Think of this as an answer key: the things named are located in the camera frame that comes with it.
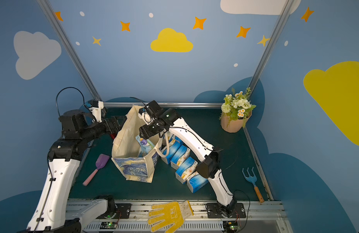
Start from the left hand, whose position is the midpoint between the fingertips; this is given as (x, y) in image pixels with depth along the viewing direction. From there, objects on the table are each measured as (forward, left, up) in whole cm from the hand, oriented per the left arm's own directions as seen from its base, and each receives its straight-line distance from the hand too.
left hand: (121, 117), depth 66 cm
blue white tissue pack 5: (-19, -36, -29) cm, 50 cm away
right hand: (+2, -9, -13) cm, 16 cm away
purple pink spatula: (-6, +23, -37) cm, 44 cm away
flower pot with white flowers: (+17, -60, -11) cm, 63 cm away
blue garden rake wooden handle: (-14, -71, -37) cm, 81 cm away
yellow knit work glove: (-34, -24, -37) cm, 55 cm away
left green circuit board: (-39, +7, -37) cm, 54 cm away
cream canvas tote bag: (-8, +2, -18) cm, 20 cm away
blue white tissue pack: (+6, -23, -30) cm, 38 cm away
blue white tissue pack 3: (-3, -29, -29) cm, 41 cm away
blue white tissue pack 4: (-11, -32, -30) cm, 45 cm away
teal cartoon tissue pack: (-3, -8, -21) cm, 22 cm away
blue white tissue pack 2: (-2, -21, -27) cm, 34 cm away
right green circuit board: (-38, -54, -38) cm, 76 cm away
